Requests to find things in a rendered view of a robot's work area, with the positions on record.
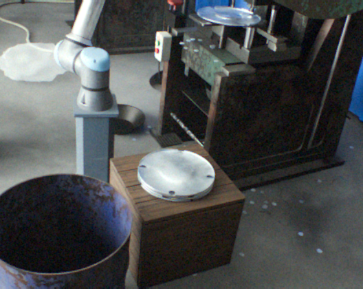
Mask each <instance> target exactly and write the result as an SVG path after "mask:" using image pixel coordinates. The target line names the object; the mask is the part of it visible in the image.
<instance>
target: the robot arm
mask: <svg viewBox="0 0 363 289"><path fill-rule="evenodd" d="M105 1H106V0H83V1H82V3H81V6H80V8H79V11H78V16H77V17H76V20H75V23H74V25H73V28H72V30H71V33H70V34H68V35H66V37H65V40H62V41H60V42H58V43H57V45H56V47H55V50H54V59H55V61H56V63H57V64H59V65H60V66H61V67H62V68H63V69H66V70H69V71H70V72H72V73H74V74H75V75H79V76H81V89H80V92H79V95H78V97H77V104H78V106H79V107H80V108H81V109H82V110H87V111H93V112H99V111H105V110H108V109H110V108H112V106H113V97H112V95H111V92H110V89H109V83H110V56H109V54H108V53H107V52H106V51H104V50H103V49H100V48H99V47H98V48H95V47H92V44H91V38H92V35H93V33H94V29H95V27H96V24H97V22H98V19H99V17H100V13H101V10H102V7H103V5H104V3H105Z"/></svg>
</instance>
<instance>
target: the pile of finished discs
mask: <svg viewBox="0 0 363 289"><path fill-rule="evenodd" d="M137 176H138V180H139V183H140V184H141V183H142V184H141V186H142V187H143V188H144V190H145V191H146V192H148V193H150V194H151V195H153V196H155V197H157V198H159V199H161V200H168V201H172V202H189V201H192V200H198V199H200V198H202V197H204V196H205V195H206V194H207V193H209V192H210V190H211V188H212V187H213V184H214V181H215V171H214V169H213V168H212V166H211V165H210V163H209V162H208V161H207V160H205V158H202V157H201V156H199V155H197V154H196V153H193V152H191V151H178V149H162V150H159V151H153V152H151V153H150V154H148V155H146V156H145V157H144V158H142V159H141V161H140V163H139V167H138V175H137Z"/></svg>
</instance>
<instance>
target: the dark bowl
mask: <svg viewBox="0 0 363 289"><path fill-rule="evenodd" d="M117 105H118V111H119V116H118V117H115V134H118V135H122V134H127V133H131V132H132V131H133V130H134V129H136V128H137V127H139V126H140V125H142V124H143V123H144V121H145V115H144V112H143V111H141V110H140V109H138V108H136V107H133V106H131V105H126V104H117Z"/></svg>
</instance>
